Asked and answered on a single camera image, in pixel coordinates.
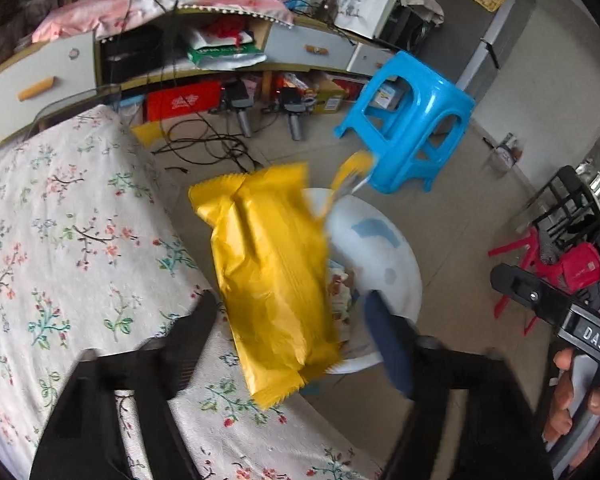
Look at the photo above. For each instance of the floral tablecloth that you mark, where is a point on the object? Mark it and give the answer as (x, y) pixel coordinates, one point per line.
(70, 260)

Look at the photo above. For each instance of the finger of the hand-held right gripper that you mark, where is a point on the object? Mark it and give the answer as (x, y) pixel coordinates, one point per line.
(530, 295)

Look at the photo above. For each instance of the red box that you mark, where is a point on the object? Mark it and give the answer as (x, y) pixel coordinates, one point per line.
(182, 100)

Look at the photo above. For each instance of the low wooden cabinet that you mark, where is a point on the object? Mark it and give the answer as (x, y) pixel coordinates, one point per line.
(280, 27)

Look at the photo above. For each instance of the pink cloth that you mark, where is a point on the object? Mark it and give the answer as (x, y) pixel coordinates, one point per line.
(130, 10)

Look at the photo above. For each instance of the white plastic bin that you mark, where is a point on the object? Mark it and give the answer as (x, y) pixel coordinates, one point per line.
(380, 260)

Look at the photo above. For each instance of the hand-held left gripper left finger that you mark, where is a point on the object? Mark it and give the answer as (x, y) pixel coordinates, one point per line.
(195, 330)

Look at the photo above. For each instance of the red plastic stool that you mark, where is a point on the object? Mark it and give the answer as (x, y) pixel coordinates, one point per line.
(580, 267)

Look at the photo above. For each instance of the wide grey drawer with sticker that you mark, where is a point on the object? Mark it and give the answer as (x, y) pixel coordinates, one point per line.
(35, 85)

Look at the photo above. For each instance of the blue plastic stool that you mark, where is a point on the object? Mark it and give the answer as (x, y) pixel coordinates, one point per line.
(410, 110)

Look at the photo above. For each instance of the green and white package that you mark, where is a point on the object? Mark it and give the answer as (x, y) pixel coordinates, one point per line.
(225, 56)

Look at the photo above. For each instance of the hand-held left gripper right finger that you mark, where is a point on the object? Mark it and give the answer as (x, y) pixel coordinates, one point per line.
(386, 342)

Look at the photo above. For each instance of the small metal can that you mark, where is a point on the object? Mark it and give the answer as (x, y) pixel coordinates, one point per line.
(507, 150)

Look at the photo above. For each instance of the person's right hand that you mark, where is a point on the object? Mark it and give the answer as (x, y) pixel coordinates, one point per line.
(562, 395)

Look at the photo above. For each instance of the yellow snack wrapper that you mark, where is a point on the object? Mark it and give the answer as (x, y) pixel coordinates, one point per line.
(270, 270)

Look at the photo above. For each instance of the grey fridge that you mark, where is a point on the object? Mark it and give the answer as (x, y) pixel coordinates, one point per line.
(480, 40)

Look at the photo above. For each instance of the black handheld device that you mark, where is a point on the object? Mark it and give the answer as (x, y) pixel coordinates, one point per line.
(237, 105)
(292, 110)

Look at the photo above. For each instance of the white appliance under cloth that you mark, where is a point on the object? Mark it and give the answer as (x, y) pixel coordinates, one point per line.
(370, 5)

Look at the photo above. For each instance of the printed snack wrapper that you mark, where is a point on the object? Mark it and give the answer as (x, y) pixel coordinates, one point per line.
(342, 290)

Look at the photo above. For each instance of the black metal chair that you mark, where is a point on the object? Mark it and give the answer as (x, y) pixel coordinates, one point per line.
(565, 195)

